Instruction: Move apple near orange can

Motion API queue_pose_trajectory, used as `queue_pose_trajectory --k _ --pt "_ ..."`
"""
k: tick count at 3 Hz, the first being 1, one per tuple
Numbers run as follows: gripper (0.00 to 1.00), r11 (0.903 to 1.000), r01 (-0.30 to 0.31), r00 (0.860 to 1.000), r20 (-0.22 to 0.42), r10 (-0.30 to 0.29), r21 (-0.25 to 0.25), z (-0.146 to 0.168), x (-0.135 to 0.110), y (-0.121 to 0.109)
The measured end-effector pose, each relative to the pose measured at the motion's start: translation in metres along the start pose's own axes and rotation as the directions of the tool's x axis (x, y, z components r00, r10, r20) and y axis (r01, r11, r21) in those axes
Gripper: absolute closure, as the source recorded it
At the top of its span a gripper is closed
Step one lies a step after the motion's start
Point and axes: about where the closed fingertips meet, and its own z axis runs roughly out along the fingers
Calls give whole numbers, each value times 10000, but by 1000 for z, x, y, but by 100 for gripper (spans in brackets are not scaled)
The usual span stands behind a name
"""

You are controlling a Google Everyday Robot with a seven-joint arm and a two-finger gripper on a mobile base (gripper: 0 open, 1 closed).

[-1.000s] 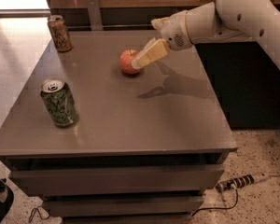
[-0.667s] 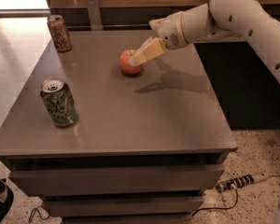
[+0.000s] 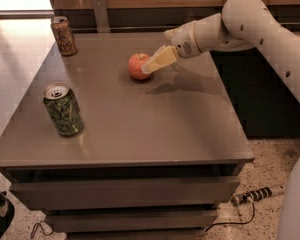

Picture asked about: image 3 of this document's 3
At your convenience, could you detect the left metal bracket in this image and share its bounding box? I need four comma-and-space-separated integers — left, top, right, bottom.
92, 0, 110, 33

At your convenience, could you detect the white power strip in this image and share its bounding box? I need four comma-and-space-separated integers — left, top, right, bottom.
231, 185, 285, 206

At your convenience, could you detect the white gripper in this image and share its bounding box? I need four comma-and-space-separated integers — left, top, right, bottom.
142, 21, 201, 74

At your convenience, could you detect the orange soda can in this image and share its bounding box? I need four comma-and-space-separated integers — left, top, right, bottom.
51, 16, 77, 56

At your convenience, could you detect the green soda can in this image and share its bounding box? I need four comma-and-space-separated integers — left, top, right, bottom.
43, 82, 84, 137

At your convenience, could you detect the red apple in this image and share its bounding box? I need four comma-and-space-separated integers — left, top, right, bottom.
128, 53, 150, 81

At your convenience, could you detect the black power cable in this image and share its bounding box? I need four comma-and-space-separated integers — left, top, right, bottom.
204, 198, 257, 233

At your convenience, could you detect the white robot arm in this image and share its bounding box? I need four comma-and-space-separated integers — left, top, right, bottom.
141, 0, 300, 240

